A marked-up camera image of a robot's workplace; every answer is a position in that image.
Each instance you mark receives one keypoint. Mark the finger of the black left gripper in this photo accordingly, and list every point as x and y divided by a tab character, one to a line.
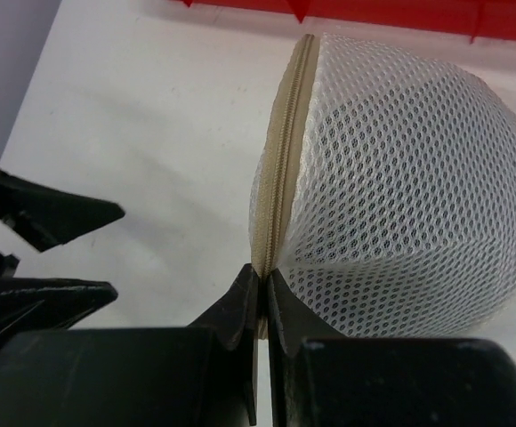
28	304
46	217

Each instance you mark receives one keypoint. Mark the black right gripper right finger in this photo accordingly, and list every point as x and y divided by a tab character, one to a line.
290	323

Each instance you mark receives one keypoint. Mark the red plastic bin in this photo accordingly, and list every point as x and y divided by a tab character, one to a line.
490	19

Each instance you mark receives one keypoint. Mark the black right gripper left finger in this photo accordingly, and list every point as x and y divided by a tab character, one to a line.
231	367

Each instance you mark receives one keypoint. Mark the white mesh laundry bag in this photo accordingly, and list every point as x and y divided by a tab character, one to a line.
386	190

